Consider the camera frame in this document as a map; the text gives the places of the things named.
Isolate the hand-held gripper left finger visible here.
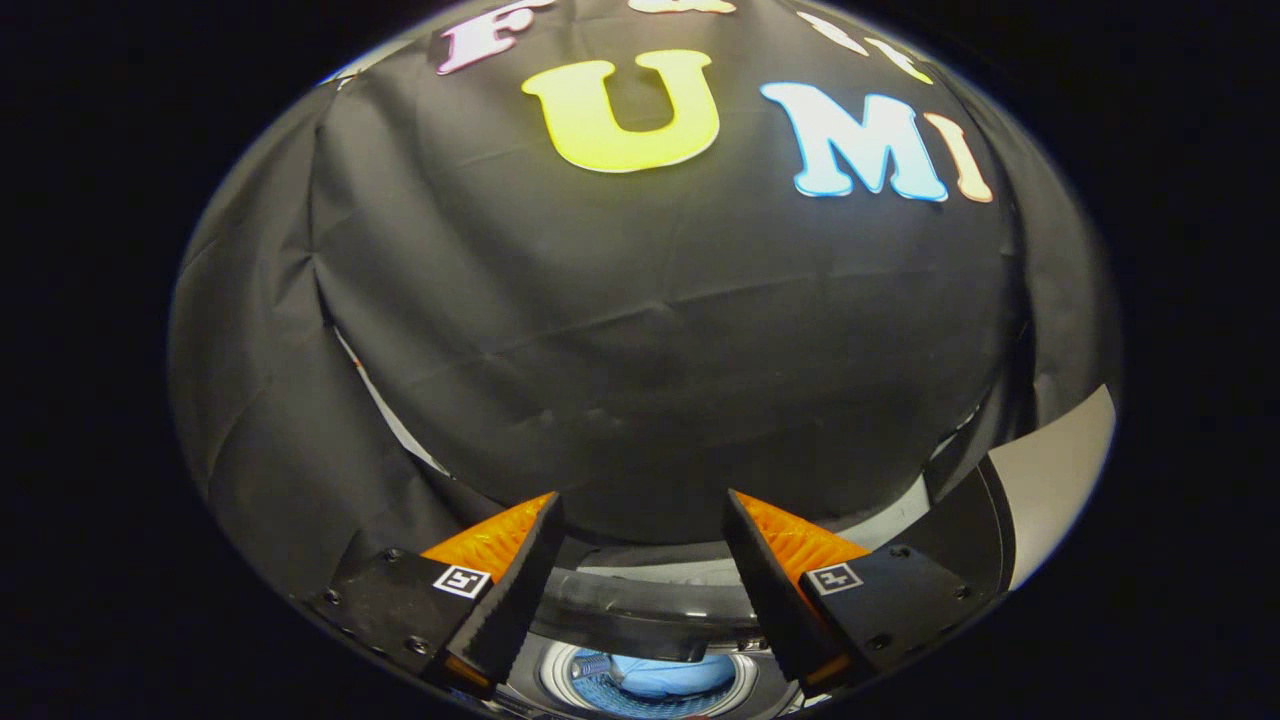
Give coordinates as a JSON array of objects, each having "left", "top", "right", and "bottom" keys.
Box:
[{"left": 305, "top": 492, "right": 566, "bottom": 699}]

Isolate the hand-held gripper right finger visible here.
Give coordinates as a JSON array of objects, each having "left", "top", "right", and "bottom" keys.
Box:
[{"left": 722, "top": 488, "right": 986, "bottom": 699}]

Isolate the beige cabinet with dark top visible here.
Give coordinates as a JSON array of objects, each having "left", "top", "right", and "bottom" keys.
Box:
[{"left": 922, "top": 385, "right": 1119, "bottom": 593}]

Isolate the black backdrop cloth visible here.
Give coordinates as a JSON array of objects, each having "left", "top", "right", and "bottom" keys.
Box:
[{"left": 168, "top": 0, "right": 1121, "bottom": 606}]

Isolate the light blue polo shirt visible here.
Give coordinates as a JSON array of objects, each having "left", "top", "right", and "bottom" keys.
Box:
[{"left": 608, "top": 652, "right": 741, "bottom": 699}]

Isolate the grey top-load washing machine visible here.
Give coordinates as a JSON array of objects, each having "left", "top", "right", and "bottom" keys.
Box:
[{"left": 488, "top": 540, "right": 833, "bottom": 719}]

